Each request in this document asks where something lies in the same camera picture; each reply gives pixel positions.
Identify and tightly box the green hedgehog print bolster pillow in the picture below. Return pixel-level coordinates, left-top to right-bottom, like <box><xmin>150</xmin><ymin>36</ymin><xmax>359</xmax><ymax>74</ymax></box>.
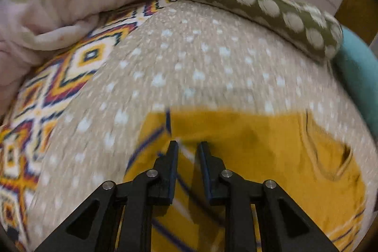
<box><xmin>173</xmin><ymin>0</ymin><xmax>345</xmax><ymax>64</ymax></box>

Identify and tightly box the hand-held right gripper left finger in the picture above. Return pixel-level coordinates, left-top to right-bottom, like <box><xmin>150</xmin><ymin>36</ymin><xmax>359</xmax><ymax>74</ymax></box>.
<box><xmin>34</xmin><ymin>140</ymin><xmax>179</xmax><ymax>252</ymax></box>

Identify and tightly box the yellow striped knit sweater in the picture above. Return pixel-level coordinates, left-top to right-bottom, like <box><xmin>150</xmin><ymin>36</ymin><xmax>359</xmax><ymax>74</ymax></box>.
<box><xmin>124</xmin><ymin>110</ymin><xmax>370</xmax><ymax>252</ymax></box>

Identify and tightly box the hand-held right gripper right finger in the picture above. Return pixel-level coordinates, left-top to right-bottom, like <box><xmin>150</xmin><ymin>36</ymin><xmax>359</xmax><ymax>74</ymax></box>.
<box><xmin>197</xmin><ymin>141</ymin><xmax>339</xmax><ymax>252</ymax></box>

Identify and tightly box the teal ribbed pillow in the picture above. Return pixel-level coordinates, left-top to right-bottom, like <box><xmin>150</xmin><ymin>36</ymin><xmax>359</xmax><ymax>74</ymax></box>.
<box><xmin>331</xmin><ymin>26</ymin><xmax>378</xmax><ymax>135</ymax></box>

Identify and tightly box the beige dotted geometric bedspread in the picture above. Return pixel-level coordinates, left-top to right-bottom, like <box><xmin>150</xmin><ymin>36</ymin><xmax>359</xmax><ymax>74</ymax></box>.
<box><xmin>0</xmin><ymin>0</ymin><xmax>378</xmax><ymax>252</ymax></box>

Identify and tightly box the wooden door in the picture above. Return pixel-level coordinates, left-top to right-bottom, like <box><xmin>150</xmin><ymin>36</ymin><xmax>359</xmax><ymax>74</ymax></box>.
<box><xmin>338</xmin><ymin>0</ymin><xmax>378</xmax><ymax>44</ymax></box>

